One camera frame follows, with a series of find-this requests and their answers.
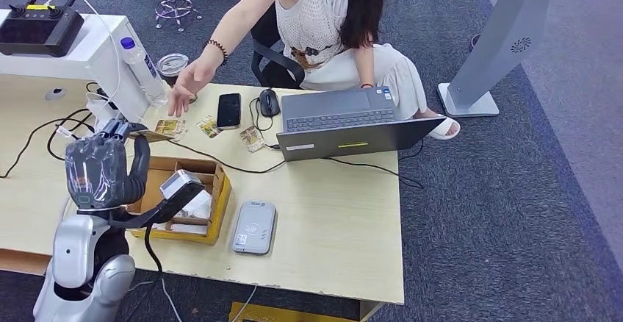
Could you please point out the person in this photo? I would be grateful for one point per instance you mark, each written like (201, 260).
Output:
(316, 18)

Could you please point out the person's left forearm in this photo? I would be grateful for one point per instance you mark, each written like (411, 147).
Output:
(365, 66)

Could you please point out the black office chair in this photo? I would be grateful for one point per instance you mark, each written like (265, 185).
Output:
(272, 74)

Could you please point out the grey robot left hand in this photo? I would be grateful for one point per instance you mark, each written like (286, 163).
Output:
(97, 173)

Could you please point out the yellow object under desk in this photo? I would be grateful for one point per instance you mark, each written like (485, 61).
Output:
(292, 314)

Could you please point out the white crumpled bag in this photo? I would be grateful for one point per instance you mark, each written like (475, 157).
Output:
(202, 208)

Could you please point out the white sandal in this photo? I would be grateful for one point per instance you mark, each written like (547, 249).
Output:
(445, 129)

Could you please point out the white desktop stand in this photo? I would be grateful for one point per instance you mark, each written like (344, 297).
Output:
(92, 52)

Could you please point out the golden hotel card in wrapper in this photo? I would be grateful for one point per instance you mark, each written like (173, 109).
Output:
(174, 126)

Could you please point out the grey kiosk stand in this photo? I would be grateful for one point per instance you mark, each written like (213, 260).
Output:
(501, 32)

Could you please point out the clear water bottle blue cap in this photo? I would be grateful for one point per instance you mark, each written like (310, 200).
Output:
(146, 76)

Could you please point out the dark tumbler with clear lid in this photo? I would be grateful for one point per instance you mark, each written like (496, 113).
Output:
(170, 64)

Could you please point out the cardboard divider box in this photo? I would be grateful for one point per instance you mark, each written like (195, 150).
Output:
(221, 203)

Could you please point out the black computer mouse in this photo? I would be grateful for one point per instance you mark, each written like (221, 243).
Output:
(270, 104)

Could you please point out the grey card reader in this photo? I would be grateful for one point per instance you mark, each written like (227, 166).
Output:
(253, 227)

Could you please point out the black remote controller with antennas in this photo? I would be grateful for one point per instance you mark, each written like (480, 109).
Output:
(39, 30)

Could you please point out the white power strip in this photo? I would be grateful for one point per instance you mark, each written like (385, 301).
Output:
(97, 110)

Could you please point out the person's right hand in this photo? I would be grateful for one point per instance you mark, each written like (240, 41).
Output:
(192, 78)

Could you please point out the white paper sleeve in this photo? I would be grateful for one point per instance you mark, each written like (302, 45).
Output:
(192, 228)

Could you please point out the grey laptop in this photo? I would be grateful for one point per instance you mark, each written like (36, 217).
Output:
(340, 110)

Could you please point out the small yellow green card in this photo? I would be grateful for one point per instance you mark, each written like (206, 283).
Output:
(209, 127)

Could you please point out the grey round desk grommet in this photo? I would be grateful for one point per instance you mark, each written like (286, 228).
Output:
(55, 94)

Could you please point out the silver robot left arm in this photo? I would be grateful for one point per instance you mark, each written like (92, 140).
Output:
(78, 251)

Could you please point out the wooden desk side panel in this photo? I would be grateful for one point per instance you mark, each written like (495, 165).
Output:
(22, 261)

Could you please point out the smartphone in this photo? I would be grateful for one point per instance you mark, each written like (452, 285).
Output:
(228, 111)

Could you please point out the person's right forearm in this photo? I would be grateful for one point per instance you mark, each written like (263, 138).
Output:
(238, 27)

